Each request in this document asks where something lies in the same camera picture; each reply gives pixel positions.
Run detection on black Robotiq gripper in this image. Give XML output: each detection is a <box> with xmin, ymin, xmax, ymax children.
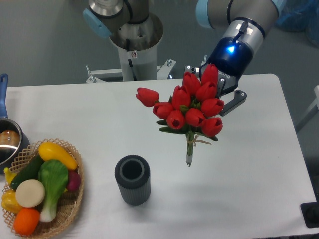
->
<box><xmin>184</xmin><ymin>37</ymin><xmax>253</xmax><ymax>117</ymax></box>

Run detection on red tulip bouquet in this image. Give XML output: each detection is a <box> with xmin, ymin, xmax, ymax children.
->
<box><xmin>136</xmin><ymin>64</ymin><xmax>224</xmax><ymax>166</ymax></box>

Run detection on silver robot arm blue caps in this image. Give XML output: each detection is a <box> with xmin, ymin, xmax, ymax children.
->
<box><xmin>83</xmin><ymin>0</ymin><xmax>285</xmax><ymax>116</ymax></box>

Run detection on blue plastic bag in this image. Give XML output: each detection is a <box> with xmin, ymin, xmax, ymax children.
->
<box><xmin>276</xmin><ymin>0</ymin><xmax>319</xmax><ymax>48</ymax></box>

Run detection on dark grey ribbed vase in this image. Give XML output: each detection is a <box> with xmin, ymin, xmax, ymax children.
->
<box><xmin>115</xmin><ymin>155</ymin><xmax>151</xmax><ymax>206</ymax></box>

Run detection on black device at table edge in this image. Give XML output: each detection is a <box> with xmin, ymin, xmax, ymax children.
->
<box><xmin>300</xmin><ymin>202</ymin><xmax>319</xmax><ymax>228</ymax></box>

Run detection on yellow squash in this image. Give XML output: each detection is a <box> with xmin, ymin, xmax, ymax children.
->
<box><xmin>38</xmin><ymin>142</ymin><xmax>78</xmax><ymax>170</ymax></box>

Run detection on green bok choy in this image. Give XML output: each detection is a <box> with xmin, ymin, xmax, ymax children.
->
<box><xmin>38</xmin><ymin>159</ymin><xmax>68</xmax><ymax>223</ymax></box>

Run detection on green cucumber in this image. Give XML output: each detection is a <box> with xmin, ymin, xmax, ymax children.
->
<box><xmin>10</xmin><ymin>154</ymin><xmax>44</xmax><ymax>190</ymax></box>

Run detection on round beige bun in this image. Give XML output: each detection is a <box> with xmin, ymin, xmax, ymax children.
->
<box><xmin>15</xmin><ymin>179</ymin><xmax>45</xmax><ymax>208</ymax></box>

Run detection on yellow banana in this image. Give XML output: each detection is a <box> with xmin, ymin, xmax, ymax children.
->
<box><xmin>3</xmin><ymin>167</ymin><xmax>17</xmax><ymax>185</ymax></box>

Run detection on orange fruit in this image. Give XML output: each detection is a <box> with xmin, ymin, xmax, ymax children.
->
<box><xmin>13</xmin><ymin>208</ymin><xmax>40</xmax><ymax>236</ymax></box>

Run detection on yellow bell pepper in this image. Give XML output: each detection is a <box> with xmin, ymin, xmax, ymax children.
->
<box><xmin>1</xmin><ymin>189</ymin><xmax>22</xmax><ymax>214</ymax></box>

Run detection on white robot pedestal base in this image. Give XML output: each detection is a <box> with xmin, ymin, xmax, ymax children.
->
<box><xmin>87</xmin><ymin>13</ymin><xmax>176</xmax><ymax>83</ymax></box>

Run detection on white frame at right edge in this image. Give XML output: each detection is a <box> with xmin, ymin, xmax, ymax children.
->
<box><xmin>295</xmin><ymin>85</ymin><xmax>319</xmax><ymax>133</ymax></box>

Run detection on blue handled steel saucepan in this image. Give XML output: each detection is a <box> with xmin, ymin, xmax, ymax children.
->
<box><xmin>0</xmin><ymin>73</ymin><xmax>29</xmax><ymax>175</ymax></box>

